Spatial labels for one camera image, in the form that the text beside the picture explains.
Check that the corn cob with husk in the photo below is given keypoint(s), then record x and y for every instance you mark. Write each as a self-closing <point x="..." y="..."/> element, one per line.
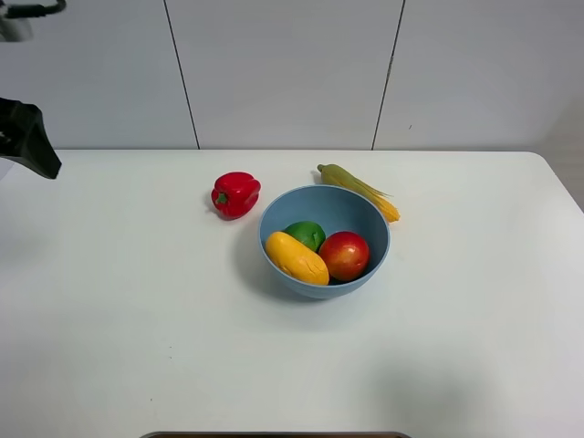
<point x="332" y="174"/>

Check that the yellow mango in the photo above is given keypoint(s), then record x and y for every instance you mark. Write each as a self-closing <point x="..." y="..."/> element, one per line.
<point x="296" y="260"/>

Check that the red yellow apple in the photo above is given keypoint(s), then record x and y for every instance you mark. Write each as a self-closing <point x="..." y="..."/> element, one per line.
<point x="346" y="255"/>

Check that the light blue bowl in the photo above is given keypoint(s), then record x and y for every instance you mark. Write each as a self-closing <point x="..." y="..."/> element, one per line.
<point x="334" y="209"/>

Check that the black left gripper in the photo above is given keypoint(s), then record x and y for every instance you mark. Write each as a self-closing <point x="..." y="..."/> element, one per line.
<point x="23" y="134"/>

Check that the green lime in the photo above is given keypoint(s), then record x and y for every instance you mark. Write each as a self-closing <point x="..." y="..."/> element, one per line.
<point x="308" y="233"/>

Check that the red bell pepper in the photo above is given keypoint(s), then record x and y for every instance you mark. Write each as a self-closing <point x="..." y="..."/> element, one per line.
<point x="235" y="194"/>

